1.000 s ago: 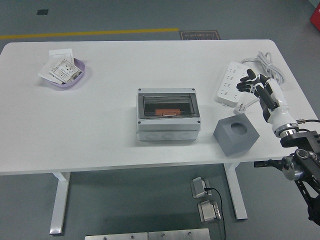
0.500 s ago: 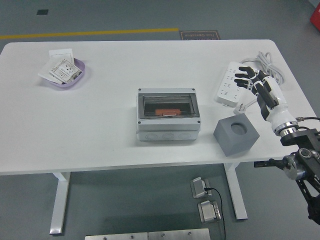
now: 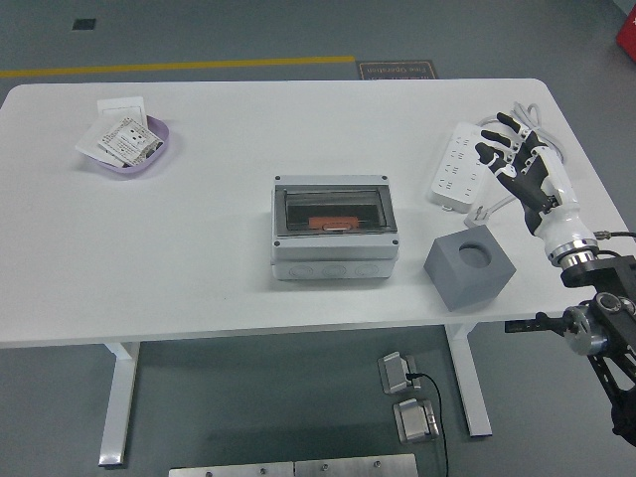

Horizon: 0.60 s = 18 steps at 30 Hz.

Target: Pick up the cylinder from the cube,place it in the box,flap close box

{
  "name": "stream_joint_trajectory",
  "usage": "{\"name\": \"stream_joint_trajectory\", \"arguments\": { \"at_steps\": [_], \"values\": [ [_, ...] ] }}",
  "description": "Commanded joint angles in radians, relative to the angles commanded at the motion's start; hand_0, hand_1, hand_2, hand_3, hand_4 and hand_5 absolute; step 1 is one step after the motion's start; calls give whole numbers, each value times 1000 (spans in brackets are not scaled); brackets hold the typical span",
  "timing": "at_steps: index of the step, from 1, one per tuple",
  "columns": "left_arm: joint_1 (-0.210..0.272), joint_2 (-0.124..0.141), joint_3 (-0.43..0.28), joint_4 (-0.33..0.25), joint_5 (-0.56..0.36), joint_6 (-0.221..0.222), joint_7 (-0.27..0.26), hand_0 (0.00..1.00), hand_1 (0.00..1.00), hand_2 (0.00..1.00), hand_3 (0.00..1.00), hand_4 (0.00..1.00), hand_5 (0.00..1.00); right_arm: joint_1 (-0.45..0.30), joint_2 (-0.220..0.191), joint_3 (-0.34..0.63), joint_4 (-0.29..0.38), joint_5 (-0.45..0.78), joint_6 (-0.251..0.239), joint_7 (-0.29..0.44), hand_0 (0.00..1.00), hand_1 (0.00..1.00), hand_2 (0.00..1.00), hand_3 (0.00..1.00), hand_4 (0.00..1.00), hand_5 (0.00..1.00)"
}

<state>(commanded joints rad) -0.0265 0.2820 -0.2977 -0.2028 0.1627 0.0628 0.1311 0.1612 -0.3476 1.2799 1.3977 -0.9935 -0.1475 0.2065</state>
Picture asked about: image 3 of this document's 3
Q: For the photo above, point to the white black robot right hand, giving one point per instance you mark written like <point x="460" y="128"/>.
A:
<point x="561" y="218"/>

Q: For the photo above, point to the grey box with clear lid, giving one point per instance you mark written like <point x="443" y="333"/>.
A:
<point x="333" y="248"/>

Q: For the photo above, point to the orange cylinder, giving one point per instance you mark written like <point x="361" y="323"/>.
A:
<point x="320" y="222"/>

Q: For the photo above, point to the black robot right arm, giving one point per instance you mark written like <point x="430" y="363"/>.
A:
<point x="611" y="308"/>

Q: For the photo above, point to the grey cube with round hole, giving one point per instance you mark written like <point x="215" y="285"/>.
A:
<point x="457" y="283"/>

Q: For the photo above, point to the silver floor socket box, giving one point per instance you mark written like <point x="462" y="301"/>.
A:
<point x="395" y="372"/>
<point x="412" y="422"/>

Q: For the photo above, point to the black table control panel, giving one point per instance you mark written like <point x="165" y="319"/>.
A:
<point x="517" y="326"/>

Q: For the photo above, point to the white power strip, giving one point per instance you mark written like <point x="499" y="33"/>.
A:
<point x="457" y="164"/>

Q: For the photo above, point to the white table leg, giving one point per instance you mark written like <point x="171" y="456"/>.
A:
<point x="469" y="382"/>
<point x="119" y="397"/>

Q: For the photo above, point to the red object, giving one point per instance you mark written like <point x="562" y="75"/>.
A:
<point x="627" y="32"/>

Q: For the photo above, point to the dark floor sign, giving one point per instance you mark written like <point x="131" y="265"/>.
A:
<point x="397" y="70"/>

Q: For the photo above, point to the grey metal plate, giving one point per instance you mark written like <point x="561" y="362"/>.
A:
<point x="353" y="467"/>
<point x="228" y="470"/>

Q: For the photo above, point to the purple plastic tray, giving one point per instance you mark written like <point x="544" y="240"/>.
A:
<point x="164" y="136"/>

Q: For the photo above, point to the yellow floor tape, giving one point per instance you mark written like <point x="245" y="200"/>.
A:
<point x="174" y="66"/>

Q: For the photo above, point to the printed socket panel packet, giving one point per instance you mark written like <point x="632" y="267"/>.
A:
<point x="126" y="141"/>

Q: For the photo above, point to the black floor hatch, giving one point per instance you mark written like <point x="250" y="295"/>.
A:
<point x="84" y="24"/>

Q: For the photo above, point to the white square switch plate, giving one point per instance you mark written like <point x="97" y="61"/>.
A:
<point x="121" y="107"/>

